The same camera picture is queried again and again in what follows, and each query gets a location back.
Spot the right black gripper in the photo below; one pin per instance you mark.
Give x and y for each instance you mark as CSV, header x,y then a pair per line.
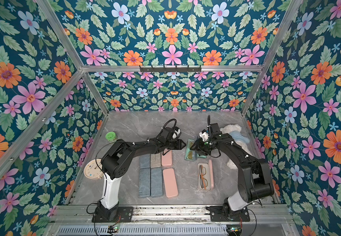
x,y
199,147

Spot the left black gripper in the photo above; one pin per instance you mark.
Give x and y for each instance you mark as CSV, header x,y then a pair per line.
x,y
179,144

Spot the green case with black glasses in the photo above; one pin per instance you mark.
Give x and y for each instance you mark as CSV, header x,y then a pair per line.
x,y
200,156

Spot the green case with olive glasses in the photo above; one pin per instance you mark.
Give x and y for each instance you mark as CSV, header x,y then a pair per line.
x,y
189,154

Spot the pink case with brown glasses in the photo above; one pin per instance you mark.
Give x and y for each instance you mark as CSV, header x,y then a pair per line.
x,y
166,159

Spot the grey case with black glasses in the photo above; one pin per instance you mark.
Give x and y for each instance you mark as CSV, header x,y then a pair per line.
x,y
155,160

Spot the grey case with red glasses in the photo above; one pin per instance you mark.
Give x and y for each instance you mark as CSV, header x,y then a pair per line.
x,y
145,161

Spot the grey case with yellow glasses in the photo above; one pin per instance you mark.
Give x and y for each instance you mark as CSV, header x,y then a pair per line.
x,y
156,182

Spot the grey case with white glasses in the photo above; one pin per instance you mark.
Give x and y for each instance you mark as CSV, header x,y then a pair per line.
x,y
144,183

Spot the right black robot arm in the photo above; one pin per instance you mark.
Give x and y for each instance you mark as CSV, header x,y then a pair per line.
x,y
254,177

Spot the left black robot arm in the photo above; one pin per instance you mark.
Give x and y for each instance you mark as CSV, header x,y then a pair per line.
x,y
116,162

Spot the orange blue framed glasses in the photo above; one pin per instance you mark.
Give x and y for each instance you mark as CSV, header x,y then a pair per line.
x,y
203,180

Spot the white teddy bear blue shirt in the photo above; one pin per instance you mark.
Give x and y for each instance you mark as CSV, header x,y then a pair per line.
x,y
234,130

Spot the green lidded small jar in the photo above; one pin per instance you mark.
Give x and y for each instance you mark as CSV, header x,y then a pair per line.
x,y
111,137

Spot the black hook rack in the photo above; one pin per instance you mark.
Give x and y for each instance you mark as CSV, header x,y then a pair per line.
x,y
166,69

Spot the cream analog clock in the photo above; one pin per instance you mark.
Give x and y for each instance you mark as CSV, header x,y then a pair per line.
x,y
93,170

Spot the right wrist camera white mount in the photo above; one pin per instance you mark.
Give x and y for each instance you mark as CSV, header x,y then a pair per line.
x,y
204,135

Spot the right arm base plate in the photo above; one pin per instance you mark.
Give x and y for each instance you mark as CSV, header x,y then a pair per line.
x,y
217,215

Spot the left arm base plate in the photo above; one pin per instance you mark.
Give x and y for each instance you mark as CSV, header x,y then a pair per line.
x,y
123,214

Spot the aluminium front rail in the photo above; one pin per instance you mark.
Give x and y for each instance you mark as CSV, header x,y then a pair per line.
x,y
82,214

